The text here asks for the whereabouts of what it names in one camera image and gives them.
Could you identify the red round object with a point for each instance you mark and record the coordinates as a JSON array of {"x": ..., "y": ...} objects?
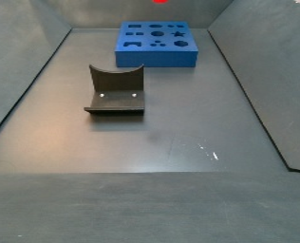
[{"x": 160, "y": 1}]

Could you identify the blue shape sorter block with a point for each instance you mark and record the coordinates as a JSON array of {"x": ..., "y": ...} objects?
[{"x": 156, "y": 44}]

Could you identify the black curved holder bracket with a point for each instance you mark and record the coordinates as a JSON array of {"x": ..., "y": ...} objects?
[{"x": 119, "y": 91}]

